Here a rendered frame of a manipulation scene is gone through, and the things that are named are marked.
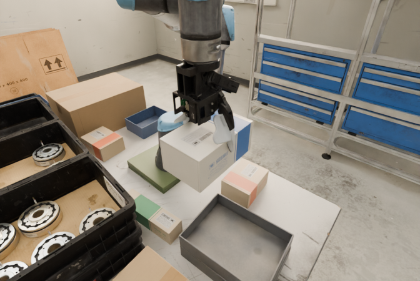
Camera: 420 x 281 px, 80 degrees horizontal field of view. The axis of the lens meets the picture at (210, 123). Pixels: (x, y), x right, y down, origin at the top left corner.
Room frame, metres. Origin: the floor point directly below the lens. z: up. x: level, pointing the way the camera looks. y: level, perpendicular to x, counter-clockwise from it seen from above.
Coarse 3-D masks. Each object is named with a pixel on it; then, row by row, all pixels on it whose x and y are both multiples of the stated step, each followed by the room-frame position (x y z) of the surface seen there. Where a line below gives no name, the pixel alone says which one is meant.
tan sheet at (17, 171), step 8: (64, 144) 0.83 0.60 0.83; (72, 152) 0.78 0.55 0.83; (24, 160) 0.73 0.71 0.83; (32, 160) 0.73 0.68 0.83; (8, 168) 0.69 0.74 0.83; (16, 168) 0.69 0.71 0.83; (24, 168) 0.69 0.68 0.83; (32, 168) 0.69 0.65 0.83; (40, 168) 0.69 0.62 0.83; (0, 176) 0.64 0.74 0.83; (8, 176) 0.64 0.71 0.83; (16, 176) 0.64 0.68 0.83; (24, 176) 0.64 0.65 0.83; (0, 184) 0.60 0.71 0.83; (8, 184) 0.60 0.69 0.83
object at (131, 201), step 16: (80, 160) 0.62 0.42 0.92; (96, 160) 0.61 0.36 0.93; (112, 176) 0.54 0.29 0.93; (0, 192) 0.48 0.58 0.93; (128, 208) 0.43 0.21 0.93; (96, 224) 0.38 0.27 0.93; (112, 224) 0.39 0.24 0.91; (80, 240) 0.34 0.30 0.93; (48, 256) 0.30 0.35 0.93; (64, 256) 0.31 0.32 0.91; (32, 272) 0.27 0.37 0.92
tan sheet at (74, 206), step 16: (80, 192) 0.57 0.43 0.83; (96, 192) 0.57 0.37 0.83; (64, 208) 0.51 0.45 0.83; (80, 208) 0.51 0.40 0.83; (96, 208) 0.51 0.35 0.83; (112, 208) 0.51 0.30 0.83; (16, 224) 0.45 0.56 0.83; (64, 224) 0.45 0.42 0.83; (32, 240) 0.40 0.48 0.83; (16, 256) 0.36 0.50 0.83
